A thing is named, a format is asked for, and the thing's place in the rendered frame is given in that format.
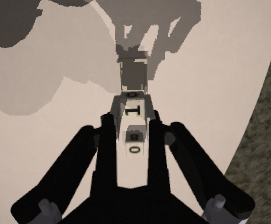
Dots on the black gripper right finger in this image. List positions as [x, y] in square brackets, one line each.
[221, 200]

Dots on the white calendar cube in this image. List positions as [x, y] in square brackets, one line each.
[134, 144]
[132, 106]

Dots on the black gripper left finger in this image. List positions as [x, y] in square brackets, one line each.
[48, 201]

